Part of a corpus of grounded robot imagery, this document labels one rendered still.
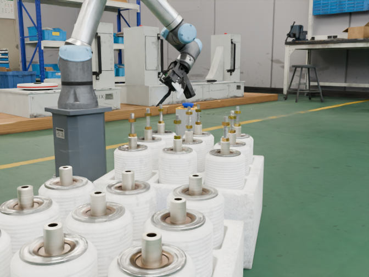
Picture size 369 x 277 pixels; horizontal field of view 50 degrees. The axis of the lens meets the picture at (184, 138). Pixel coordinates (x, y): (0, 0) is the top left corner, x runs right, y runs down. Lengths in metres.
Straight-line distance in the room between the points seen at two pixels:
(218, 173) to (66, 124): 0.74
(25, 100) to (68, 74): 1.58
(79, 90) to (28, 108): 1.56
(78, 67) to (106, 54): 1.94
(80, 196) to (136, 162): 0.30
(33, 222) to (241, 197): 0.47
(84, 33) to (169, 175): 0.88
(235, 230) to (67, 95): 0.97
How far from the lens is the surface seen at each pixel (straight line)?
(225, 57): 4.70
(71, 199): 0.70
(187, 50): 1.76
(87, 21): 1.68
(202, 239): 0.53
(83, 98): 1.51
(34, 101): 3.05
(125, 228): 0.57
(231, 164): 0.91
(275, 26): 6.64
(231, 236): 0.68
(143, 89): 3.72
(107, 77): 3.45
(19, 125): 2.93
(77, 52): 1.51
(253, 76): 6.81
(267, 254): 1.04
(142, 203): 0.66
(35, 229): 0.61
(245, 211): 0.91
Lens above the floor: 0.46
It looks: 11 degrees down
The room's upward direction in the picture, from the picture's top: straight up
